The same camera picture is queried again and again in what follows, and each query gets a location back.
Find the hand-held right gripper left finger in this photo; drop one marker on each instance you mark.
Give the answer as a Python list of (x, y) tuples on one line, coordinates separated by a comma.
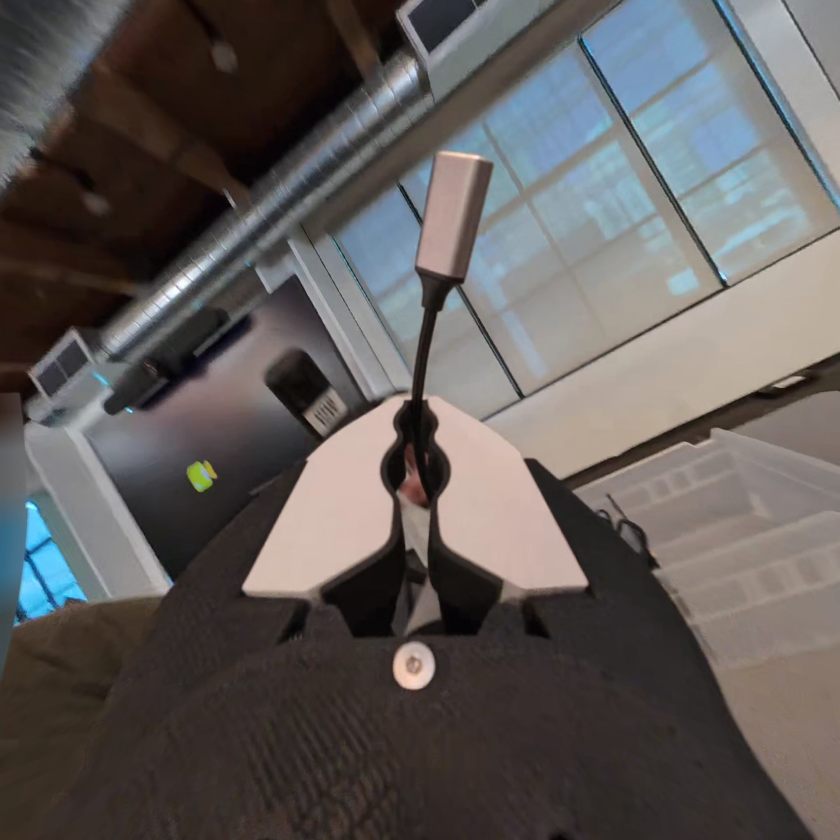
[(321, 525)]

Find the large black screen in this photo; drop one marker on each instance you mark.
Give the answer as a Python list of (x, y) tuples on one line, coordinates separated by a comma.
[(197, 426)]

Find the small green sticker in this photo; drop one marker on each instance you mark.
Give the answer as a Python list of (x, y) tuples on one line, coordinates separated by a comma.
[(201, 475)]

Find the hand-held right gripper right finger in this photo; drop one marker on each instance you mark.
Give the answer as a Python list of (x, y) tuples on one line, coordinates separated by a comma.
[(512, 525)]

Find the silver ventilation duct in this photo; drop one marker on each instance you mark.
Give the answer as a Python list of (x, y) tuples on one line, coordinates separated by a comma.
[(295, 197)]

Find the clear plastic bin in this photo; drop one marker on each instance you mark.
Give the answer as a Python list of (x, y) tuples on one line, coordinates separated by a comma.
[(754, 525)]

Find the person's leg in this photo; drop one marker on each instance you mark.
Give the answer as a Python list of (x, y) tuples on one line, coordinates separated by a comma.
[(65, 656)]

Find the large window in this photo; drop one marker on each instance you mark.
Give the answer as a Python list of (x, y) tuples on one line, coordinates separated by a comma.
[(590, 197)]

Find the small floor fixture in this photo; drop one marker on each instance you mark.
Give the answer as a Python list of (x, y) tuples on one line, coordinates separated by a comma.
[(781, 385)]

